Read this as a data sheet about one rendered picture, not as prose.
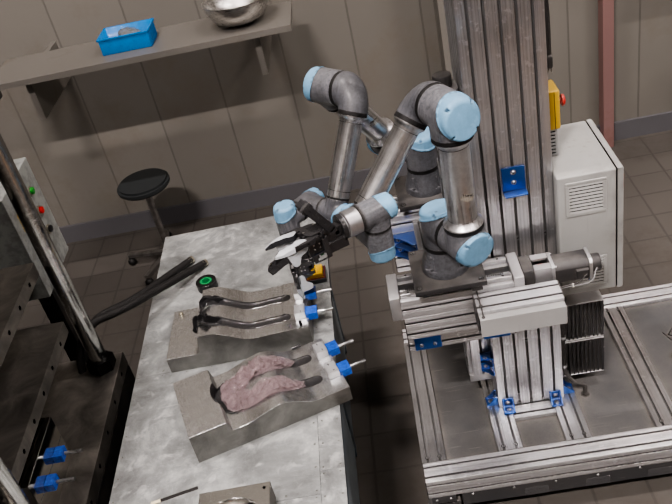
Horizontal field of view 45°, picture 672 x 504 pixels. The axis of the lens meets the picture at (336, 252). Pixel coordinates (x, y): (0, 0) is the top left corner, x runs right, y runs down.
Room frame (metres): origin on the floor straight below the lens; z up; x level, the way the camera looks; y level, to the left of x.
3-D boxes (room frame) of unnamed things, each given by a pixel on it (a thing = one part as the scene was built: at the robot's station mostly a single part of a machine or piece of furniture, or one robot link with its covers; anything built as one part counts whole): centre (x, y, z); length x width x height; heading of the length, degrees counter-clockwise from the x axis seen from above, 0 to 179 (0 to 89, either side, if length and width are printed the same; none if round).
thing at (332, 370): (1.90, 0.05, 0.85); 0.13 x 0.05 x 0.05; 103
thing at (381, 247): (1.85, -0.12, 1.34); 0.11 x 0.08 x 0.11; 20
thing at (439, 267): (2.05, -0.33, 1.09); 0.15 x 0.15 x 0.10
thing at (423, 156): (2.55, -0.37, 1.20); 0.13 x 0.12 x 0.14; 41
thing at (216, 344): (2.25, 0.38, 0.87); 0.50 x 0.26 x 0.14; 85
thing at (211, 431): (1.89, 0.33, 0.85); 0.50 x 0.26 x 0.11; 103
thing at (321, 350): (2.01, 0.08, 0.85); 0.13 x 0.05 x 0.05; 103
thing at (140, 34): (4.09, 0.76, 1.36); 0.27 x 0.18 x 0.09; 84
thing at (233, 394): (1.89, 0.33, 0.90); 0.26 x 0.18 x 0.08; 103
